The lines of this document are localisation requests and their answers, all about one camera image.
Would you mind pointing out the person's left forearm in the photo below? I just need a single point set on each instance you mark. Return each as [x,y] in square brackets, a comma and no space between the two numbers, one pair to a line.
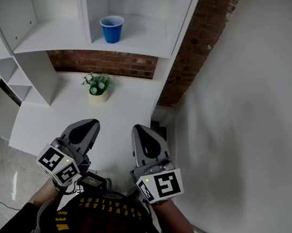
[46,193]

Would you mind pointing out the small potted flower plant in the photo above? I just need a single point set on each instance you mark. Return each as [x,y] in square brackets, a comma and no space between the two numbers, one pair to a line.
[96,89]

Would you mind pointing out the person's torso in dark jersey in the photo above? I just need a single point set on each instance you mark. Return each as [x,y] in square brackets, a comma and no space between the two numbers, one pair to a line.
[106,225]

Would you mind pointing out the white shelving unit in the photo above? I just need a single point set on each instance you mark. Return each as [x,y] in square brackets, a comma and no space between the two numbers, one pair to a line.
[137,35]

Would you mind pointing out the black chest-mounted device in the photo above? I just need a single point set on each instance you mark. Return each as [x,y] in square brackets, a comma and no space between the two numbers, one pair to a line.
[93,181]

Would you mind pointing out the person's right forearm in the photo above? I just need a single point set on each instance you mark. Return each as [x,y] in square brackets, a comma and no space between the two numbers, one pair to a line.
[173,219]

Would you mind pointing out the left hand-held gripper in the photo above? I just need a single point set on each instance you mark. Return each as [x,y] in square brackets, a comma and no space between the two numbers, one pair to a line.
[54,159]

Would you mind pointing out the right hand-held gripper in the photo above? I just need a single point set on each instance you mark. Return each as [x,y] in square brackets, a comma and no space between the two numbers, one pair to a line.
[165,185]

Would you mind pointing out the blue plastic cup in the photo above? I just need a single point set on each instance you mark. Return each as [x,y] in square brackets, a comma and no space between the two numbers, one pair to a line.
[111,31]

